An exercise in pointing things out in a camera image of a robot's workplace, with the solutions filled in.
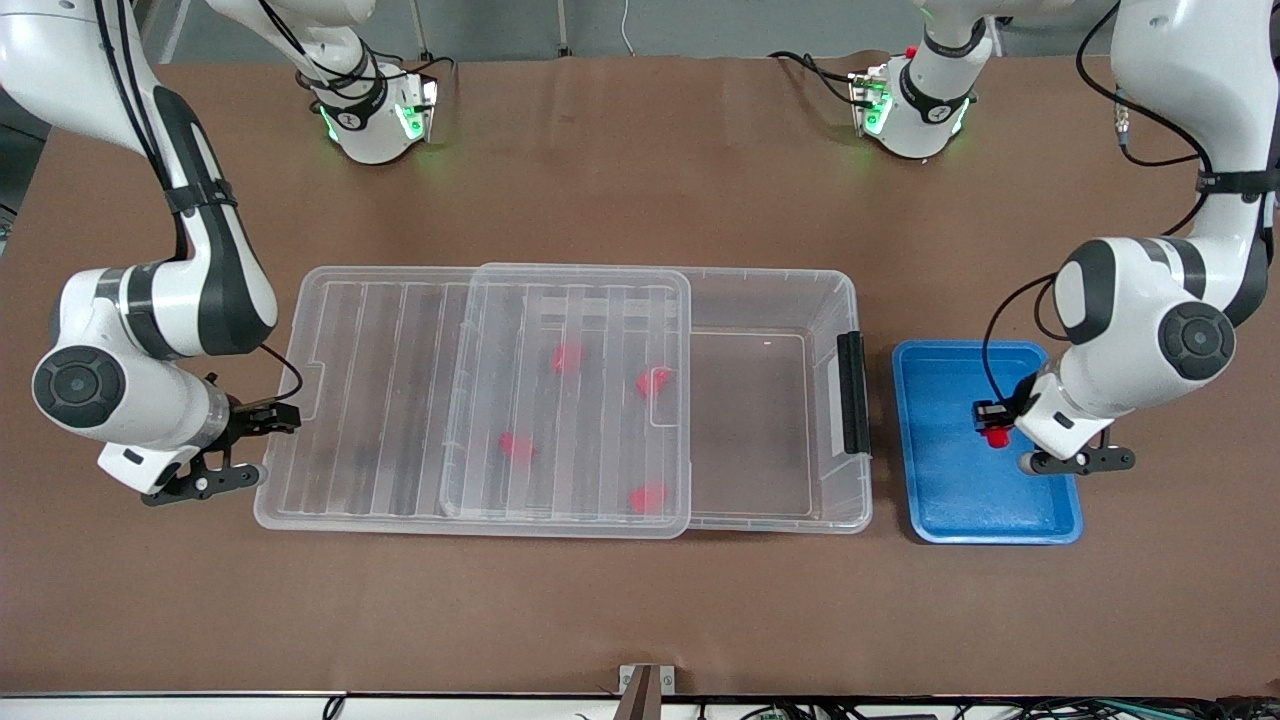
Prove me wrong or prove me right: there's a black left base cable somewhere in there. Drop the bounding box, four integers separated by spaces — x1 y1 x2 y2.
768 50 863 107

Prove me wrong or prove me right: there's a metal table edge bracket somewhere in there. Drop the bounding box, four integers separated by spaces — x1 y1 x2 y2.
618 664 677 720

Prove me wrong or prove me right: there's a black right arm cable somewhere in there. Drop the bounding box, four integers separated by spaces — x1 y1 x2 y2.
90 0 304 406

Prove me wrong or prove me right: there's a clear plastic box lid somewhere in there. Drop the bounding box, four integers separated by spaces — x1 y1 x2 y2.
253 262 693 541

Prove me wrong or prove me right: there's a cable bundle under table edge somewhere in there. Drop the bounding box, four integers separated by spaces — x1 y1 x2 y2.
690 698 1280 720

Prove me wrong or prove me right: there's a blue plastic tray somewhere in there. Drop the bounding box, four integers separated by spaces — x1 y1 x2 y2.
892 339 1084 546

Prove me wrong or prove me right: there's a clear plastic storage box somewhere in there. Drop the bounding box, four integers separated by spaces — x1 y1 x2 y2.
443 265 874 535

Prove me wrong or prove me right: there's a black box latch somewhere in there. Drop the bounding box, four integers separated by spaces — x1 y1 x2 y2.
836 331 871 457

